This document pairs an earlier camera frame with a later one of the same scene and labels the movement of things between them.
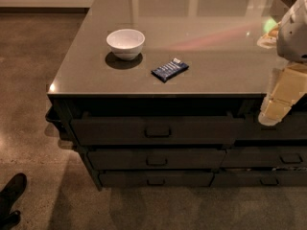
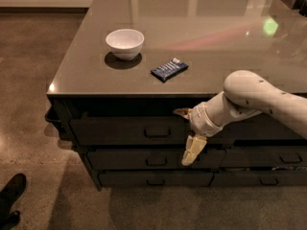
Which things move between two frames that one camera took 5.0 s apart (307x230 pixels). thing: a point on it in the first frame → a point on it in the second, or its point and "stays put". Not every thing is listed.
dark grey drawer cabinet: [163, 89] stays put
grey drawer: [260, 178] stays put
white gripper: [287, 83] → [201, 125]
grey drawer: [157, 129] stays put
